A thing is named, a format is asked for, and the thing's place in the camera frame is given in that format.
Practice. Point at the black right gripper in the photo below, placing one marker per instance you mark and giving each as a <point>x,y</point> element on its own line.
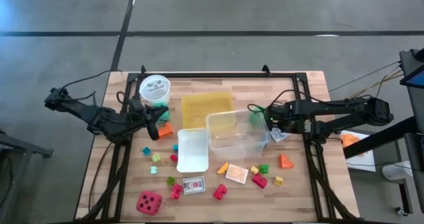
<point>283,114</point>

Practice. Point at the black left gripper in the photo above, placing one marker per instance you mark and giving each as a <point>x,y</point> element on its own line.
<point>139,114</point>

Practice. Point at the blue playing card deck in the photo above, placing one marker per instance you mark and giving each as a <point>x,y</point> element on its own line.
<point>280,135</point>

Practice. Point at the green foam die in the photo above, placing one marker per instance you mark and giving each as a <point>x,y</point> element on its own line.
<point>255,117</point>

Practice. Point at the teal small cube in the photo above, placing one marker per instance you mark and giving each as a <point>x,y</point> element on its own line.
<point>146,151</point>

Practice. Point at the lime small cube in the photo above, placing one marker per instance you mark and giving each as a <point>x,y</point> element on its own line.
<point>156,157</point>

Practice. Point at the orange stepped block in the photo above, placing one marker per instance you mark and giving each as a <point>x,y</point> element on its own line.
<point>285,162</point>

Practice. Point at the white plastic bin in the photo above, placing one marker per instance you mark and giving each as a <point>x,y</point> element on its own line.
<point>192,151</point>

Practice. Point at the mint small cube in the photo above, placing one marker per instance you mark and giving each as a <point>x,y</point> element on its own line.
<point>154,170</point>

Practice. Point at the clear plastic bin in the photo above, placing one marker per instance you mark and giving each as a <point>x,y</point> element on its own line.
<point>238,141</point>

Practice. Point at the green brick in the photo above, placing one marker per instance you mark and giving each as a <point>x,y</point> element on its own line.
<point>263,168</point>

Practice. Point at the red comb-shaped brick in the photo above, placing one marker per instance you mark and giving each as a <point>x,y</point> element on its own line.
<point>259,180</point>

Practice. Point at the red and white card deck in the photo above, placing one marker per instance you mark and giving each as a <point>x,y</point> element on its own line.
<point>194,185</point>

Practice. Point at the red foam die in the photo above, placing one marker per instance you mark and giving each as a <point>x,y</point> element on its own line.
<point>149,203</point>

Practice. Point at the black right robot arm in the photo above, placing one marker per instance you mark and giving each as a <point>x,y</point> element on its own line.
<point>331,108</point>

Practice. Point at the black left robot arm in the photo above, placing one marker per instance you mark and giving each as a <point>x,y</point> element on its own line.
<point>99,118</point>

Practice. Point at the teal foam die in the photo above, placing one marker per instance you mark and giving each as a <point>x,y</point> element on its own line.
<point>164,118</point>

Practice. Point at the orange wedge block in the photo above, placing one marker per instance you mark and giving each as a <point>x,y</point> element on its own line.
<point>165,131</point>

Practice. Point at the cyan small block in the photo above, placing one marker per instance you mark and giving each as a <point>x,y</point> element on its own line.
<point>175,147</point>

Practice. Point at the white bucket with face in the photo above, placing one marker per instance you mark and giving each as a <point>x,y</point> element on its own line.
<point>154,85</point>

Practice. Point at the red small block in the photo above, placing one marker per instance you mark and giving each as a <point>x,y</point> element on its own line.
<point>174,158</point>

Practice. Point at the yellow translucent tray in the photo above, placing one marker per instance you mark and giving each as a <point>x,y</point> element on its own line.
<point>198,108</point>

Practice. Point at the yellow small brick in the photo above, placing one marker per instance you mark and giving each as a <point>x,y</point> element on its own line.
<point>254,170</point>

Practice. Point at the green small cube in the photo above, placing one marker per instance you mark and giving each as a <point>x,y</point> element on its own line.
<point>171,180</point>

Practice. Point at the yellow cube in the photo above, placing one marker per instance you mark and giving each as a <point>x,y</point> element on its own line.
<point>278,181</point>

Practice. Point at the orange object on paper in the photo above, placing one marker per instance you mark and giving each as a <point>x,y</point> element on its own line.
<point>349,139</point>

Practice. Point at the pink-red two-stud brick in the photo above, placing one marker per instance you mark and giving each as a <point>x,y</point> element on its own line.
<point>176,191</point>

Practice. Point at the orange-yellow brick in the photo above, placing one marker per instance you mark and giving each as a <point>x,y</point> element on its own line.
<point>223,168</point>

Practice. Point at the white paper sheet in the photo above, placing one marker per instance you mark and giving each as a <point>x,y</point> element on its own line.
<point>364,161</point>

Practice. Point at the red L-shaped brick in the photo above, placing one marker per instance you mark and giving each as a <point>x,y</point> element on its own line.
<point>220,192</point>

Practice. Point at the black desk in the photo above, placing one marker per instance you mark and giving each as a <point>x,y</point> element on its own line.
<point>381,138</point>

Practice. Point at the white rounded object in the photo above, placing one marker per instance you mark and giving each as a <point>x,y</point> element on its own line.
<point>395,171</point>

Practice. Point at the monitor with blue screen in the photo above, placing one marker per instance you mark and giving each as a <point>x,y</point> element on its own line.
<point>415,79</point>

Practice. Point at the black side table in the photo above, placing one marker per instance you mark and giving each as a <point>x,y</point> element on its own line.
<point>20,146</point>

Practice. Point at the caster wheel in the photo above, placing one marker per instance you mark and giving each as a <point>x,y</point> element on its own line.
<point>401,211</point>

